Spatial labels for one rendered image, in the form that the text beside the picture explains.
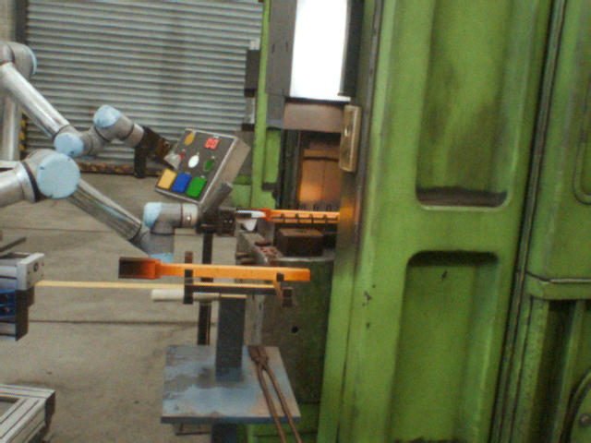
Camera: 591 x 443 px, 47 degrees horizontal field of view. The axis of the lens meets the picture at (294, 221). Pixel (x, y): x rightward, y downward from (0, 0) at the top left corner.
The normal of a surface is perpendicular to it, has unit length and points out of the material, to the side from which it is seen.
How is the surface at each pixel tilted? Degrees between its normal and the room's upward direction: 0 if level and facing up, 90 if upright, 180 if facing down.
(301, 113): 90
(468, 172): 89
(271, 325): 90
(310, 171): 90
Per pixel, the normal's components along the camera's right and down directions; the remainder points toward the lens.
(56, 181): 0.66, 0.16
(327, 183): 0.29, 0.21
